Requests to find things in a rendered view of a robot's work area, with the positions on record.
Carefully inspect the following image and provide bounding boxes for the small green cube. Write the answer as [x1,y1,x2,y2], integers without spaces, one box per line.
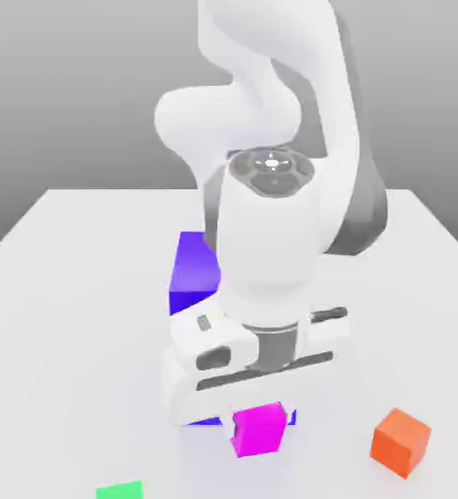
[95,480,144,499]

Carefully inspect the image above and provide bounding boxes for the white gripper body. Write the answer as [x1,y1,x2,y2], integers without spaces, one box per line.
[161,344,350,427]

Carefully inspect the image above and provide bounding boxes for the small magenta cube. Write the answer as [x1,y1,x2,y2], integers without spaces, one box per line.
[228,401,287,460]

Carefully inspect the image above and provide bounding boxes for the large blue box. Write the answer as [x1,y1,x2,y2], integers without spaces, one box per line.
[169,231,297,427]

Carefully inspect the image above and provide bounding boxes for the small orange cube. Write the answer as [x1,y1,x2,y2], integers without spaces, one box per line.
[368,406,433,480]

